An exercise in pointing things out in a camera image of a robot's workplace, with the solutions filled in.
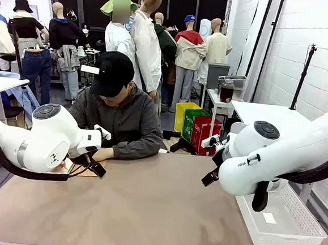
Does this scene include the white desk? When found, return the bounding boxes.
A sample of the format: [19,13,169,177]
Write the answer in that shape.
[0,77,31,126]

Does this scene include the tall mannequin long white shirt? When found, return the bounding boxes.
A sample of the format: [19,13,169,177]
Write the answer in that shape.
[125,0,169,100]

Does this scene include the mannequin black top jeans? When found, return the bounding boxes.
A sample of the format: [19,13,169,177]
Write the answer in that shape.
[2,8,57,106]

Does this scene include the black tripod pole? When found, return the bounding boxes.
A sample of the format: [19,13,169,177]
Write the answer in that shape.
[289,43,318,112]

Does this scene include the large white table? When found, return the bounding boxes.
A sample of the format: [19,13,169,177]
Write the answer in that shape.
[228,100,322,141]

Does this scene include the person's left forearm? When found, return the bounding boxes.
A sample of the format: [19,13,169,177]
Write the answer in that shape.
[111,137,163,163]

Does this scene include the black right arm cable sleeve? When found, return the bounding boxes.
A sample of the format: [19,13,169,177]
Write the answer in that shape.
[250,148,328,218]

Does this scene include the steel tray stack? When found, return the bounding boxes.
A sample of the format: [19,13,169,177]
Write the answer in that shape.
[216,74,247,102]

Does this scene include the glass jar brown liquid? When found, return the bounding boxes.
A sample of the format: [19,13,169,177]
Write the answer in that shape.
[219,78,236,104]

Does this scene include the thin black stand pole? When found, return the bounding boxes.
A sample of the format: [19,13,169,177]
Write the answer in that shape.
[4,18,29,81]

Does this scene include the mannequin cream shirt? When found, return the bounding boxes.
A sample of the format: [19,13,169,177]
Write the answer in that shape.
[197,16,235,87]

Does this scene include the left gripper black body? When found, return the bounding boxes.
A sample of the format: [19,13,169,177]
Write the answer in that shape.
[69,146,100,168]

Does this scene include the black bucket hat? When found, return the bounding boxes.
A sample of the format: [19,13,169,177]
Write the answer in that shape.
[12,0,35,14]

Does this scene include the mannequin red beige jacket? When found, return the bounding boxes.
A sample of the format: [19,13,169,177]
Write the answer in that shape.
[169,14,210,115]

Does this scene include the white perforated plastic basket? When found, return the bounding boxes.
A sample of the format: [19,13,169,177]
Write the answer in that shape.
[232,176,328,245]

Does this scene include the green bag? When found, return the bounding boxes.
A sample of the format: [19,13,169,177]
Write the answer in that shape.
[181,107,211,145]

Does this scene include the mannequin short white shirt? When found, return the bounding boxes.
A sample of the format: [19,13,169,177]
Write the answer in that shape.
[102,0,140,70]

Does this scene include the mannequin black sweater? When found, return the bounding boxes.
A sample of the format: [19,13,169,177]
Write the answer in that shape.
[42,1,90,102]

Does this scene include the blue cloth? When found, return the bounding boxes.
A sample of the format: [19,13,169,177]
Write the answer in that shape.
[0,71,43,113]

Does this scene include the black metal stand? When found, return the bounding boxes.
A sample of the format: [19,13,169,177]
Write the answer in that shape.
[160,130,198,156]

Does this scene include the person's left hand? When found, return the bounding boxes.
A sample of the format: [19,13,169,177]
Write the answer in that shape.
[92,146,115,164]

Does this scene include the spiral notebook kraft cover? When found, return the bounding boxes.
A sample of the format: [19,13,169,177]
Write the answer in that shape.
[50,154,107,179]

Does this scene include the small cap-mounted camera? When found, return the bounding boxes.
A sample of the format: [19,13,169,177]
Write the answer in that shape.
[80,64,101,75]

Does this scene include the black arm cable sleeve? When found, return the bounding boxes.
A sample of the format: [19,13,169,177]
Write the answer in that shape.
[250,148,328,218]
[0,134,75,183]

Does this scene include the black left arm cable sleeve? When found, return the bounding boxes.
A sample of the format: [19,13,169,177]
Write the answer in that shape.
[0,134,75,183]

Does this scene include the yellow bag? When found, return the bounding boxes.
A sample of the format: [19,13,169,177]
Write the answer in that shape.
[173,101,203,136]

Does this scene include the masked person in black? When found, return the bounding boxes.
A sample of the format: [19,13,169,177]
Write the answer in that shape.
[78,22,95,49]

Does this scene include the coloured crates on floor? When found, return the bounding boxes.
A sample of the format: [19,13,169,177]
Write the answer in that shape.
[189,114,223,157]

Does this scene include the mannequin dark green hoodie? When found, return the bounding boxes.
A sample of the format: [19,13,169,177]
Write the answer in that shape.
[147,12,181,107]

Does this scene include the black wall pipe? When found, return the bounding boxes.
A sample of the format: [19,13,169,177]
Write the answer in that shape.
[249,0,275,105]
[262,0,286,74]

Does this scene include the person in grey jacket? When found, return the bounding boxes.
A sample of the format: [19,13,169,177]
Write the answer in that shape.
[64,75,168,163]

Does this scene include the grey box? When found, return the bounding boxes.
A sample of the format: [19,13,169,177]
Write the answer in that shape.
[205,62,231,91]

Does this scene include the black baseball cap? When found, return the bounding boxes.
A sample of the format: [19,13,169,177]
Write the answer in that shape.
[88,49,137,100]

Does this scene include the small white side table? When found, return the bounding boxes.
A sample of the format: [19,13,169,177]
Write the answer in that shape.
[203,88,245,135]

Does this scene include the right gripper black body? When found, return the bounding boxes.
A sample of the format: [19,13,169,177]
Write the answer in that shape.
[211,145,231,174]

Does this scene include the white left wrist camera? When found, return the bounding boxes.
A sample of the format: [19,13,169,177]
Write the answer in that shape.
[93,124,113,141]

